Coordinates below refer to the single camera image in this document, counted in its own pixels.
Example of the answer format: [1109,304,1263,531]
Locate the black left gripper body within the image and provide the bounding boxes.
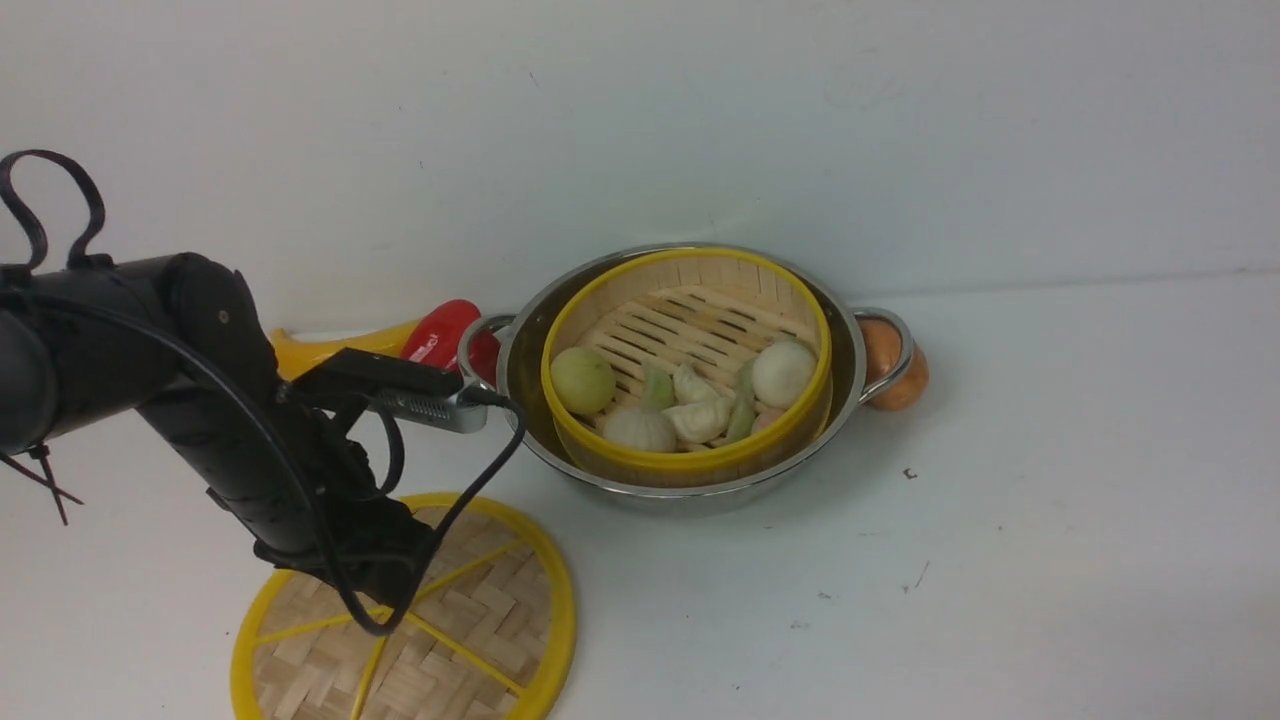
[253,439,435,609]

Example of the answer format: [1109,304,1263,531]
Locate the yellow-rimmed woven bamboo lid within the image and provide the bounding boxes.
[230,498,577,719]

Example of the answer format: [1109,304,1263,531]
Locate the yellow-rimmed bamboo steamer basket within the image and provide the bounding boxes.
[540,249,833,489]

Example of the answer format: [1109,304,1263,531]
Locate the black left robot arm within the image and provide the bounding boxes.
[3,252,439,607]

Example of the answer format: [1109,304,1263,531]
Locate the stainless steel pot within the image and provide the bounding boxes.
[463,243,915,518]

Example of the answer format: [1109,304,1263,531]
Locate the yellow toy banana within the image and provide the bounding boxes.
[268,319,420,382]

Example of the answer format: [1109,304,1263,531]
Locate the red toy bell pepper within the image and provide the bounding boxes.
[399,299,500,384]

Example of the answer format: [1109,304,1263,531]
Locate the green round toy bun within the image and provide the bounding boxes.
[550,346,617,416]

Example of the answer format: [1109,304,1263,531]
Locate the pale green toy dumpling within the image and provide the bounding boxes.
[724,359,756,445]

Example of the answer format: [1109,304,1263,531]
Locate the white round toy bun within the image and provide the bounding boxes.
[750,337,817,410]

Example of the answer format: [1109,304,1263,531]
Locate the brown toy potato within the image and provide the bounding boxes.
[858,316,931,413]

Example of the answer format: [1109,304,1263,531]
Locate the black camera cable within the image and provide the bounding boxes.
[0,149,529,638]

